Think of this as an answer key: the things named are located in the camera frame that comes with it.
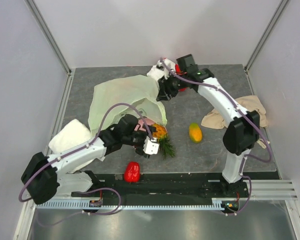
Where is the fake pineapple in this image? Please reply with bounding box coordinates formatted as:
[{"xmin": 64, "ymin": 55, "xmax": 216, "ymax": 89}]
[{"xmin": 151, "ymin": 123, "xmax": 176, "ymax": 160}]

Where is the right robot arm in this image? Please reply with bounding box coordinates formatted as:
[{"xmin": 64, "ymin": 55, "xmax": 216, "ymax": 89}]
[{"xmin": 156, "ymin": 54, "xmax": 260, "ymax": 197}]

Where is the slotted cable duct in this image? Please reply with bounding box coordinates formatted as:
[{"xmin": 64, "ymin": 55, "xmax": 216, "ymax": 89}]
[{"xmin": 36, "ymin": 199, "xmax": 225, "ymax": 211}]

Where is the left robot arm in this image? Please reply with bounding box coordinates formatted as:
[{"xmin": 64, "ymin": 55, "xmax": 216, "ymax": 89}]
[{"xmin": 21, "ymin": 114, "xmax": 159, "ymax": 205}]

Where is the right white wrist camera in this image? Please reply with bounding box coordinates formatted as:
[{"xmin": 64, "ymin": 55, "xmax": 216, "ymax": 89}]
[{"xmin": 156, "ymin": 58, "xmax": 177, "ymax": 79}]

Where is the white red cartoon bag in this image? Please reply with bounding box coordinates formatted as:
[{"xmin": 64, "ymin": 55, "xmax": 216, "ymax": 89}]
[{"xmin": 146, "ymin": 58, "xmax": 183, "ymax": 90}]

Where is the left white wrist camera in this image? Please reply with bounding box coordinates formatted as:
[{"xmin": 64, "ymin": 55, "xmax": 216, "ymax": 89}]
[{"xmin": 142, "ymin": 136, "xmax": 160, "ymax": 158}]

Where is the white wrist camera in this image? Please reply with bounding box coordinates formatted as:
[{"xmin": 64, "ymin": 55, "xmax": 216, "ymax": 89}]
[
  {"xmin": 156, "ymin": 58, "xmax": 177, "ymax": 79},
  {"xmin": 142, "ymin": 136, "xmax": 160, "ymax": 158}
]

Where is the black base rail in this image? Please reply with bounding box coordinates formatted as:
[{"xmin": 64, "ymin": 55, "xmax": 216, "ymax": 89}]
[{"xmin": 70, "ymin": 172, "xmax": 248, "ymax": 201}]

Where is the fake mango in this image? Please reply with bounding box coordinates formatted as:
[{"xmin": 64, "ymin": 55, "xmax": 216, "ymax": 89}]
[{"xmin": 188, "ymin": 123, "xmax": 203, "ymax": 143}]

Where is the fake red bell pepper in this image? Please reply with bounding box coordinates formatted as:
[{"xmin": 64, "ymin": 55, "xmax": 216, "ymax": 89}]
[{"xmin": 123, "ymin": 161, "xmax": 141, "ymax": 183}]

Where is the pink plate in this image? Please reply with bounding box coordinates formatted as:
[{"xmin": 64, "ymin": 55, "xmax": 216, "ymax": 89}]
[{"xmin": 134, "ymin": 117, "xmax": 169, "ymax": 133}]

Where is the white folded towel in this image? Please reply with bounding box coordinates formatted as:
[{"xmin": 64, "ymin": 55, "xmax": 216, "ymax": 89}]
[{"xmin": 48, "ymin": 118, "xmax": 106, "ymax": 174}]

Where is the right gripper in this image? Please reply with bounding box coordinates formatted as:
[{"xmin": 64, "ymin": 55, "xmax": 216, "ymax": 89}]
[{"xmin": 156, "ymin": 71, "xmax": 187, "ymax": 102}]

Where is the green avocado print plastic bag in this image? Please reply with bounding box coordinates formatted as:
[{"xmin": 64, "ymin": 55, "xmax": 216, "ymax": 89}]
[{"xmin": 88, "ymin": 75, "xmax": 168, "ymax": 135}]

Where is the beige crumpled cloth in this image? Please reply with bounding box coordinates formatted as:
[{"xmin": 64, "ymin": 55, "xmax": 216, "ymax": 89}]
[{"xmin": 201, "ymin": 92, "xmax": 261, "ymax": 156}]

